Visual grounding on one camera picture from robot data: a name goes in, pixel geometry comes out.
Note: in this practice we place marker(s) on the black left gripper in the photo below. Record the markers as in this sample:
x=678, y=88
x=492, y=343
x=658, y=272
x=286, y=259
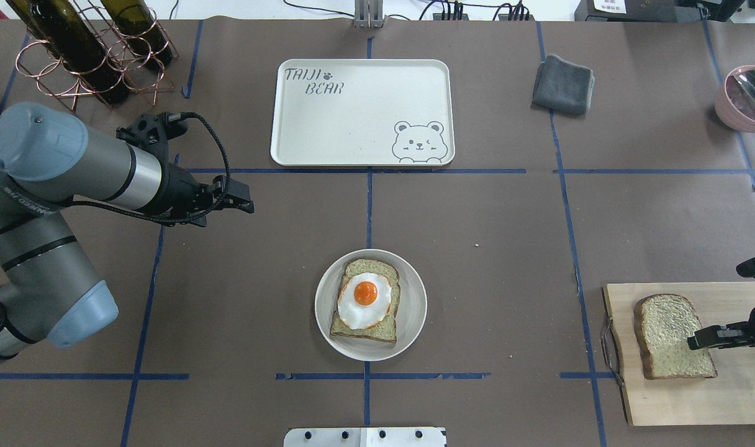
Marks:
x=180, y=187

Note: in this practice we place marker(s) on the bread slice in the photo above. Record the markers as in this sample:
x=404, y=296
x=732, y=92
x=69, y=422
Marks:
x=385, y=331
x=662, y=325

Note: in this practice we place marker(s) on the fried egg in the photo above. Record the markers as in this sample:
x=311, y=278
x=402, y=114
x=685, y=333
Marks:
x=364, y=301

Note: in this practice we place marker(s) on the white round plate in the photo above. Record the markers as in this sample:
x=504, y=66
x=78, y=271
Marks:
x=411, y=315

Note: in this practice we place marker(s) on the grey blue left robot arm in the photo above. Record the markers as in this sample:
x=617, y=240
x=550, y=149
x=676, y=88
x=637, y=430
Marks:
x=51, y=160

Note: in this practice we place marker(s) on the cream bear tray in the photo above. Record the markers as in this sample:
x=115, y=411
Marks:
x=361, y=112

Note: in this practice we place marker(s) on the wooden cutting board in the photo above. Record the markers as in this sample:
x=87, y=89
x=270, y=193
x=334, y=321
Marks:
x=727, y=399

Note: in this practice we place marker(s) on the green wine bottle back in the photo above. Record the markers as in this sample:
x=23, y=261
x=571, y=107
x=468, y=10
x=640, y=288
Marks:
x=145, y=37

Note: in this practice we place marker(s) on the green wine bottle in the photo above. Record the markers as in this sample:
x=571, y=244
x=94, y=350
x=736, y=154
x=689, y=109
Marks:
x=145, y=37
x=64, y=34

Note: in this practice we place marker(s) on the pink bowl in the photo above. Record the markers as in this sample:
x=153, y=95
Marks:
x=731, y=105

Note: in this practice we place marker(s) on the green wine bottle middle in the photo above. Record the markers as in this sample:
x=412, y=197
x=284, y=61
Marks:
x=64, y=34

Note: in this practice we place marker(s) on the black power strip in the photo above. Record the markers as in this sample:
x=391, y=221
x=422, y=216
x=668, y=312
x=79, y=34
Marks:
x=514, y=11

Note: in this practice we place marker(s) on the folded grey cloth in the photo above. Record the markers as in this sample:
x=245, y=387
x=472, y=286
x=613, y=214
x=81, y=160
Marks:
x=563, y=86

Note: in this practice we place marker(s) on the copper wire bottle rack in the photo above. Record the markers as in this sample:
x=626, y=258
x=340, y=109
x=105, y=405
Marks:
x=52, y=79

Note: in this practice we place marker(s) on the aluminium frame post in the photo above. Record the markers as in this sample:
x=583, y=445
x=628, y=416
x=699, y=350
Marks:
x=369, y=14

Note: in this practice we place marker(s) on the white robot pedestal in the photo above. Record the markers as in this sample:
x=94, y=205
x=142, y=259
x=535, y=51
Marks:
x=367, y=436

